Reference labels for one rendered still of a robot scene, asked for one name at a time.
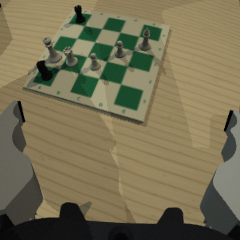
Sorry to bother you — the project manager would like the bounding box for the green and cream chessboard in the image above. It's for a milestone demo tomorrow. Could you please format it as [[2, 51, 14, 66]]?
[[23, 8, 170, 123]]

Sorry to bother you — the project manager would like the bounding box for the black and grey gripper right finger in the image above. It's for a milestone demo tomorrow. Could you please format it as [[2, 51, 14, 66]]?
[[200, 110, 240, 240]]

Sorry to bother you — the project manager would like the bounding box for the black chess piece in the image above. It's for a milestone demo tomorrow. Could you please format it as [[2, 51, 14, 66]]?
[[74, 5, 86, 24], [36, 60, 53, 81]]

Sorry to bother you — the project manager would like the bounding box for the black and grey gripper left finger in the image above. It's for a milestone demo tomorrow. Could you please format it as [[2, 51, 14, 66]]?
[[0, 101, 43, 233]]

